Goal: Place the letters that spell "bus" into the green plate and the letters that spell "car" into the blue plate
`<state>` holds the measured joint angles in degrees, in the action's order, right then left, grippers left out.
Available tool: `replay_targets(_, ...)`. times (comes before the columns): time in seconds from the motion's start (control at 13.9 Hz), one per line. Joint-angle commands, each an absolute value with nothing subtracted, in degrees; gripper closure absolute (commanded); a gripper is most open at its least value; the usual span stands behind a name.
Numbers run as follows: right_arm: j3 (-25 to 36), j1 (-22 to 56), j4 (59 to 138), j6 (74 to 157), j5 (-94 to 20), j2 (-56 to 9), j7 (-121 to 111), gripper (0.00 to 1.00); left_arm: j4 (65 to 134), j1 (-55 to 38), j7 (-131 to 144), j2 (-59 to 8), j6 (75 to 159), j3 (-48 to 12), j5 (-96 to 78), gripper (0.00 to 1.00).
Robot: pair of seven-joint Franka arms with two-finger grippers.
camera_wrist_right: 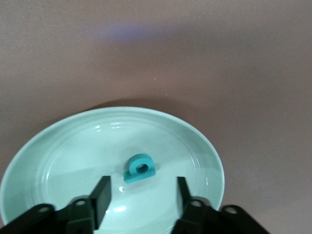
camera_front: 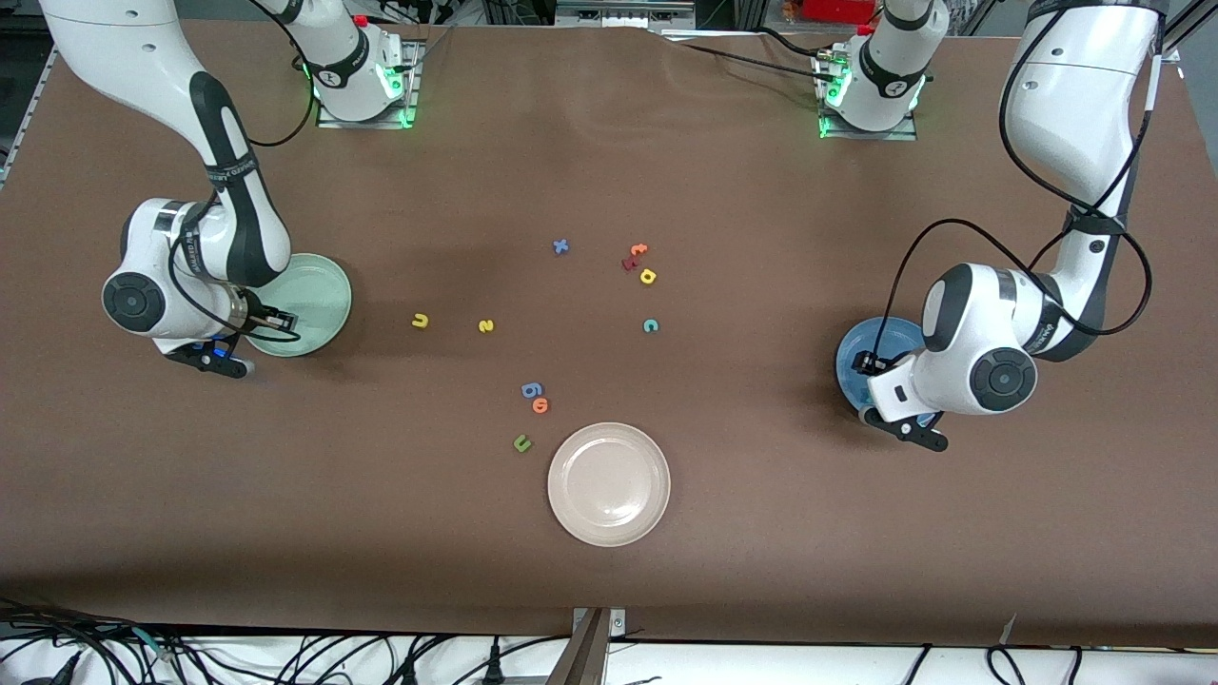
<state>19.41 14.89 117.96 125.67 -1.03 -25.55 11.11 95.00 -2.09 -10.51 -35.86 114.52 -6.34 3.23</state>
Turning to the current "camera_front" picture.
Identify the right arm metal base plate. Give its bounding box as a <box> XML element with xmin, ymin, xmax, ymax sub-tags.
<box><xmin>316</xmin><ymin>38</ymin><xmax>422</xmax><ymax>130</ymax></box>

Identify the teal tipped cable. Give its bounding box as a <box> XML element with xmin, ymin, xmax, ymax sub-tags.
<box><xmin>124</xmin><ymin>623</ymin><xmax>182</xmax><ymax>662</ymax></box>

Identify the black cable on table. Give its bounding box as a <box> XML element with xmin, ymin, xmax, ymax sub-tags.
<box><xmin>756</xmin><ymin>27</ymin><xmax>843</xmax><ymax>58</ymax></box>
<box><xmin>661</xmin><ymin>38</ymin><xmax>838</xmax><ymax>77</ymax></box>

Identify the black cable connector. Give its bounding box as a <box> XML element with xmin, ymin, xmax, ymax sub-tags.
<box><xmin>19</xmin><ymin>652</ymin><xmax>87</xmax><ymax>685</ymax></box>

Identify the blue plate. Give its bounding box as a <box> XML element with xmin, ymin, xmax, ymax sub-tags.
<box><xmin>835</xmin><ymin>317</ymin><xmax>929</xmax><ymax>415</ymax></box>

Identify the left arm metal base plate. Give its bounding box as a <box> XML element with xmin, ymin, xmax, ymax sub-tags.
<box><xmin>816</xmin><ymin>48</ymin><xmax>919</xmax><ymax>142</ymax></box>

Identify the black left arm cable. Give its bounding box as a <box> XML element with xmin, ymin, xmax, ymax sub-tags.
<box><xmin>871</xmin><ymin>0</ymin><xmax>1157</xmax><ymax>367</ymax></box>

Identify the red box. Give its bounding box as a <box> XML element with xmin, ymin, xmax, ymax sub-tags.
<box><xmin>802</xmin><ymin>0</ymin><xmax>881</xmax><ymax>25</ymax></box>

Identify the grey metal frame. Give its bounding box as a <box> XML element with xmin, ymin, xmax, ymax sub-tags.
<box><xmin>481</xmin><ymin>0</ymin><xmax>762</xmax><ymax>34</ymax></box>

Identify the looped black cable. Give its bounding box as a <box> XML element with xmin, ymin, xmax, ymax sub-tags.
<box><xmin>985</xmin><ymin>645</ymin><xmax>1033</xmax><ymax>685</ymax></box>

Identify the beige plate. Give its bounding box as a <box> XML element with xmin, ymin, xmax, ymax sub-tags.
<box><xmin>547</xmin><ymin>421</ymin><xmax>672</xmax><ymax>548</ymax></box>

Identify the aluminium frame profile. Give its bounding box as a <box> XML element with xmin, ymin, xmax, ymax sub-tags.
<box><xmin>1151</xmin><ymin>0</ymin><xmax>1218</xmax><ymax>66</ymax></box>

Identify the brown table cover sheet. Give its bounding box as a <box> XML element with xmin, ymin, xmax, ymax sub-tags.
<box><xmin>0</xmin><ymin>14</ymin><xmax>1218</xmax><ymax>650</ymax></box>

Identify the grey metal bracket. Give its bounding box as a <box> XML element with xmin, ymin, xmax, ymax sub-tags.
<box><xmin>547</xmin><ymin>607</ymin><xmax>629</xmax><ymax>685</ymax></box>

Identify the pale green plate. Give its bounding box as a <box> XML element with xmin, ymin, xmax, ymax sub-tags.
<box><xmin>243</xmin><ymin>252</ymin><xmax>353</xmax><ymax>359</ymax></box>

